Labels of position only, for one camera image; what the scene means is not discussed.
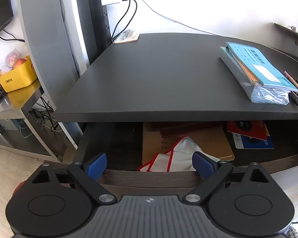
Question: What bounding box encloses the dark wooden drawer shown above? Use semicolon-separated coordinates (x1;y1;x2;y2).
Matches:
74;138;298;190

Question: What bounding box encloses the tan kraft envelope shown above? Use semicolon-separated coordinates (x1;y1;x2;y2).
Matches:
142;124;235;164

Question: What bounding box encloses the white cloth with red trim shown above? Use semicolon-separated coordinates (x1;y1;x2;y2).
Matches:
138;136;220;172

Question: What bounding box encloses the blue white payment card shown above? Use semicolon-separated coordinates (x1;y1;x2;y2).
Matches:
232;130;274;149

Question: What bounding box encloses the blue cloth pack in plastic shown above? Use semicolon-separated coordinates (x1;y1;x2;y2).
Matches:
219;47;289;105

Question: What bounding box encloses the grey side table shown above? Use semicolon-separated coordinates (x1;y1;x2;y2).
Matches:
0;80;67;162

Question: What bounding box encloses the black marker pen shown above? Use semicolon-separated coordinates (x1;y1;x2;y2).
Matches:
288;91;298;106

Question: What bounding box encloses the light blue booklet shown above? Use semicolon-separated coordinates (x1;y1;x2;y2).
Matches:
226;42;297;91

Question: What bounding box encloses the yellow plastic basket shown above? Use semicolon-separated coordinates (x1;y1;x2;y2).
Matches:
0;55;38;93

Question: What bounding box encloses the black power strip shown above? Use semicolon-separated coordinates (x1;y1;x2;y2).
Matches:
85;0;112;45

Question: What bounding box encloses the black charging cable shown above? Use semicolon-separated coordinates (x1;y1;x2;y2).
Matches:
111;0;138;43

